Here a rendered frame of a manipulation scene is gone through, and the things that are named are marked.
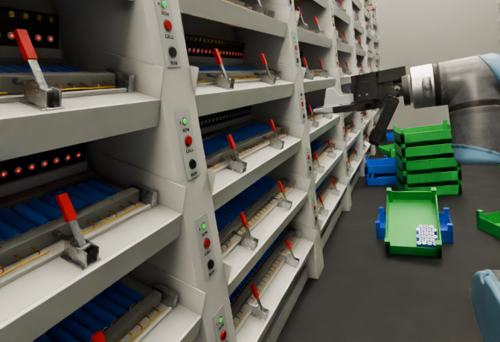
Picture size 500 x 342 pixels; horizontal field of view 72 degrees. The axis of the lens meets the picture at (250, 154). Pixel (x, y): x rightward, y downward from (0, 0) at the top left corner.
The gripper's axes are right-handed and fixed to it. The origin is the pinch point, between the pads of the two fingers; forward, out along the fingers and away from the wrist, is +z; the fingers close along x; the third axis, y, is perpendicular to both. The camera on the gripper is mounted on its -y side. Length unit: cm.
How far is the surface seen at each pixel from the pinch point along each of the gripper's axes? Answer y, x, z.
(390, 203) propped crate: -53, -78, -6
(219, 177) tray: -9.3, 21.2, 19.0
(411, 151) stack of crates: -39, -124, -16
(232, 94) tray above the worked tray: 8.0, 14.6, 15.4
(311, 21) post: 39, -101, 24
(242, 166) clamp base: -8.8, 15.0, 16.3
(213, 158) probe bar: -5.7, 17.6, 22.0
